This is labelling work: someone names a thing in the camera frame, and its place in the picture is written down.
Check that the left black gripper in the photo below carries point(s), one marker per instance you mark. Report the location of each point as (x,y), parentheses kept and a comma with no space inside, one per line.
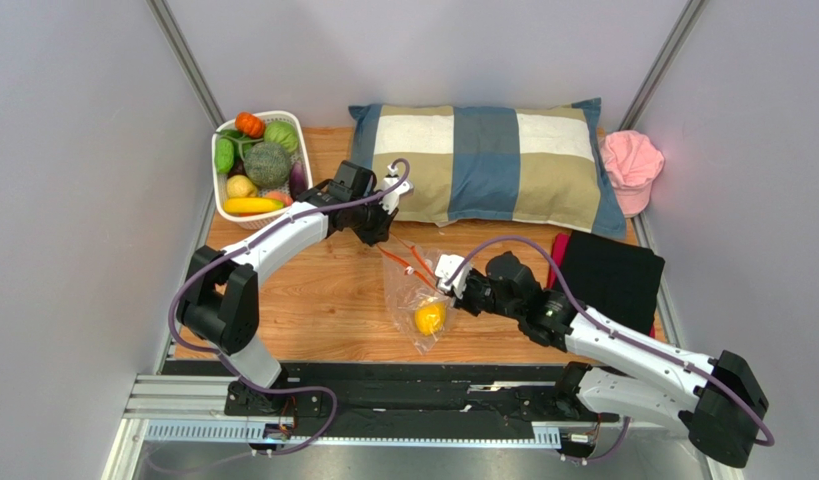
(379,233)

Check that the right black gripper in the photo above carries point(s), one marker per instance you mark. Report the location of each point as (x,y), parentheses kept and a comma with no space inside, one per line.
(468,294)

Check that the yellow toy lemon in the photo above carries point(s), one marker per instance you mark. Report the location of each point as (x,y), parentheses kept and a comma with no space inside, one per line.
(430,318)

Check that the clear zip bag orange zipper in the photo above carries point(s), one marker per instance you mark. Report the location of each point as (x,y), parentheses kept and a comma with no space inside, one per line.
(409,283)

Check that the pink toy peach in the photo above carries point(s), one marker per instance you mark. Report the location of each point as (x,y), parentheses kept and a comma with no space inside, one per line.
(280,196)

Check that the yellow toy banana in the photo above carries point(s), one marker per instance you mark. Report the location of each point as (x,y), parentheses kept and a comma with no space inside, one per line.
(247,206)

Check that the green toy pepper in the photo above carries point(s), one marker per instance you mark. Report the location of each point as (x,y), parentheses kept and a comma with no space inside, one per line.
(224,155)

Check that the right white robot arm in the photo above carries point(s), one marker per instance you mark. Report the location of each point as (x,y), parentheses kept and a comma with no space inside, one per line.
(716,402)

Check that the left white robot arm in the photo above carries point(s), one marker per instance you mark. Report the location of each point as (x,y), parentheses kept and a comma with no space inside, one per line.
(219,300)

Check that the purple toy eggplant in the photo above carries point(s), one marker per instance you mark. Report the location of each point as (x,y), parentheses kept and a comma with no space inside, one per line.
(298,180)

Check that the netted green toy melon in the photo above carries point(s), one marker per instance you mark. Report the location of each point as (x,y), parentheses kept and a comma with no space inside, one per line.
(268,165)

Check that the black folded cloth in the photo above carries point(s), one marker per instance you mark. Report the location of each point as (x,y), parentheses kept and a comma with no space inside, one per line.
(621,281)

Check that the green toy cabbage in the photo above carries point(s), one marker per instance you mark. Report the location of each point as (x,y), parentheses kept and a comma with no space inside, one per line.
(284,134)

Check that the white perforated plastic basket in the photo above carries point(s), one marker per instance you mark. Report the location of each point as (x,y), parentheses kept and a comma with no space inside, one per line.
(255,222)

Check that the plaid blue beige pillow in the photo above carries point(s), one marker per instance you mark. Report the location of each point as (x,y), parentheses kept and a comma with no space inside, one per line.
(538,166)

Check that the pale yellow toy pear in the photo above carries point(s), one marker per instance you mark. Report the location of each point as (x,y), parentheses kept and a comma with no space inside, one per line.
(240,186)

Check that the dark green leafy toy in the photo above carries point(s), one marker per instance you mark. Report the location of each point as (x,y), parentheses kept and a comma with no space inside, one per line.
(242,142)

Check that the pink cap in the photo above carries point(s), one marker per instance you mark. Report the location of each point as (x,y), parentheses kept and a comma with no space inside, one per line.
(632,163)

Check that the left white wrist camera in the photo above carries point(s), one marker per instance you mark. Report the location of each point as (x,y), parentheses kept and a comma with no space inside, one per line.
(394,189)

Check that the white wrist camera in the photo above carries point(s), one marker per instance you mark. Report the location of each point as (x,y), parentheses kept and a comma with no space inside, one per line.
(451,272)
(394,189)

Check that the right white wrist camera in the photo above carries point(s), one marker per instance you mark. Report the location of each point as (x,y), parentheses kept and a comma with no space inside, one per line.
(451,272)

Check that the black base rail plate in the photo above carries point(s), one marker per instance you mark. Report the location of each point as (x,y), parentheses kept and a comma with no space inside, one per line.
(423,401)

